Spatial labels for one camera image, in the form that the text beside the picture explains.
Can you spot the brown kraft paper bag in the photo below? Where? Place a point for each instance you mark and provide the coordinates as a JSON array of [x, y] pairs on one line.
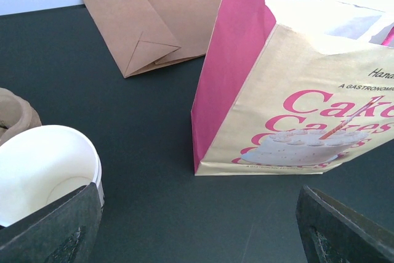
[[143, 35]]

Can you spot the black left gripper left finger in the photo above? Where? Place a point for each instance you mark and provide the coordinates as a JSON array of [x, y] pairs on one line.
[[63, 231]]

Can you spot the cake print paper bag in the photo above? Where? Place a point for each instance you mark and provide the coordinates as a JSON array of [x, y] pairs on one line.
[[293, 86]]

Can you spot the white paper coffee cup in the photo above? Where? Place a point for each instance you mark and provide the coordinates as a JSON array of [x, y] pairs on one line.
[[43, 164]]

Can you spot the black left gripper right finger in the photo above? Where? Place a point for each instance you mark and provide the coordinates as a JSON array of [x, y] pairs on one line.
[[332, 232]]

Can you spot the brown pulp cup carrier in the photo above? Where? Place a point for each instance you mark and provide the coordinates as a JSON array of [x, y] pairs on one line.
[[17, 115]]

